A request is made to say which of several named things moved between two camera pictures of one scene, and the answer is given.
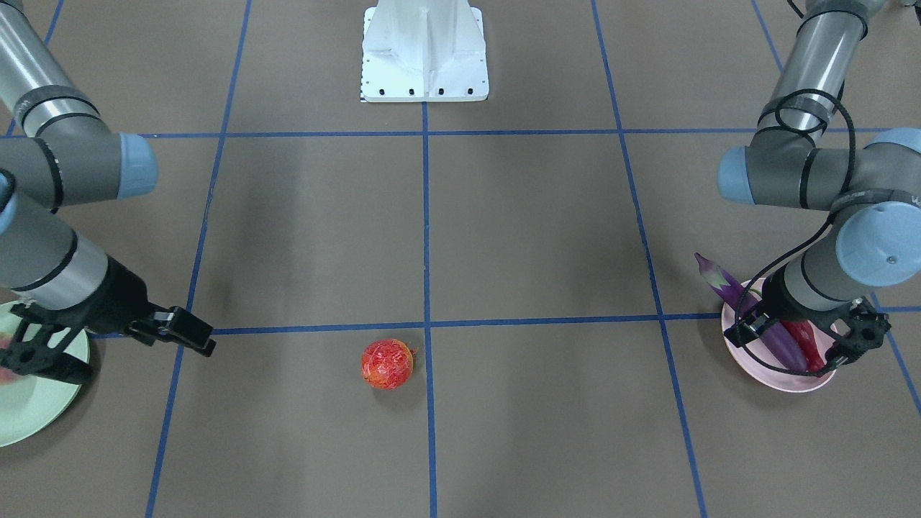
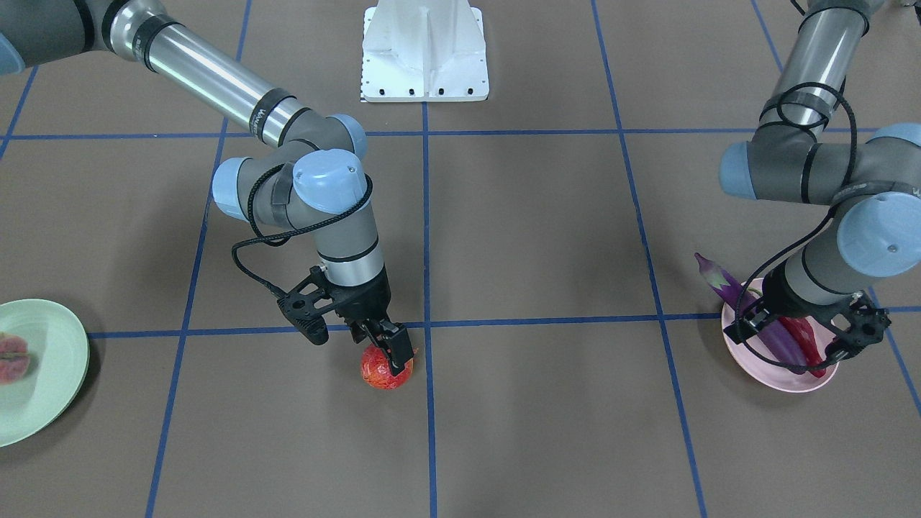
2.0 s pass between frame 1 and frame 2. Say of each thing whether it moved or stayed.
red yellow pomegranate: stayed
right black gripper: moved
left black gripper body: stayed
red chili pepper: stayed
